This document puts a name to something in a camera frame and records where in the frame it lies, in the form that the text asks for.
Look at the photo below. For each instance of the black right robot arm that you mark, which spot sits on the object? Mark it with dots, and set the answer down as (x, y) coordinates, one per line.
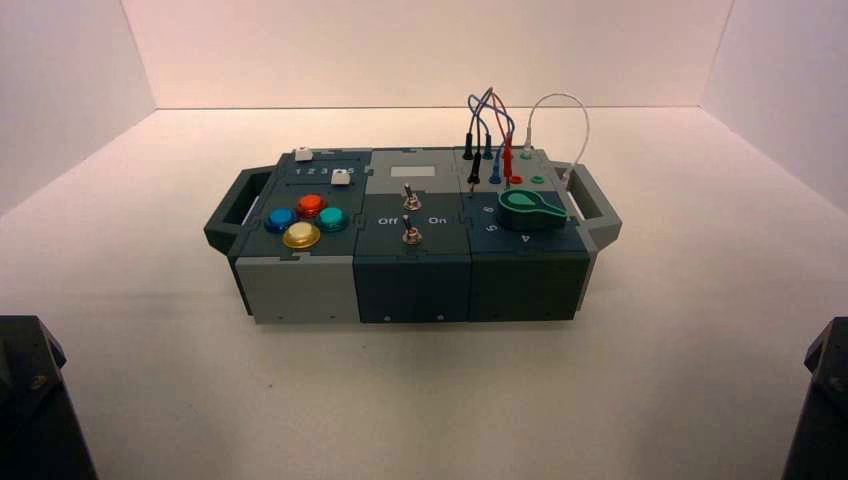
(821, 404)

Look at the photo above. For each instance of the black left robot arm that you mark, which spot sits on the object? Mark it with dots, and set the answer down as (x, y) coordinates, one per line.
(33, 404)

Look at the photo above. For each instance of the grey and teal control box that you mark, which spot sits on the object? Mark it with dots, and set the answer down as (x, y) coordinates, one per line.
(411, 265)

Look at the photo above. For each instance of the small grey display screen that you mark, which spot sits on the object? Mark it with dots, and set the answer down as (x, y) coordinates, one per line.
(413, 171)

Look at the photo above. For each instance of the teal push button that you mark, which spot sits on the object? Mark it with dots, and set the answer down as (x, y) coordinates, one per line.
(332, 218)

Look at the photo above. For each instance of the white slider knob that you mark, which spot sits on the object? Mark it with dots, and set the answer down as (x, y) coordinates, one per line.
(340, 177)
(304, 154)

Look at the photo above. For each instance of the green rotary knob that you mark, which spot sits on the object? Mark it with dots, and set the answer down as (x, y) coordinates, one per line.
(530, 208)

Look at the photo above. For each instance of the orange push button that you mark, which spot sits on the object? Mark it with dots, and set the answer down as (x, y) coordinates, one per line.
(310, 204)

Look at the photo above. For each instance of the yellow push button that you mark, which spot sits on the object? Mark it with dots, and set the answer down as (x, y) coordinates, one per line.
(301, 234)

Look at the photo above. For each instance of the blue push button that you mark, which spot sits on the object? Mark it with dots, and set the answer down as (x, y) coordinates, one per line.
(281, 218)

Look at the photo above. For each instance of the metal toggle switch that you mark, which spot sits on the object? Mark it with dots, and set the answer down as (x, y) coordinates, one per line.
(409, 194)
(409, 232)

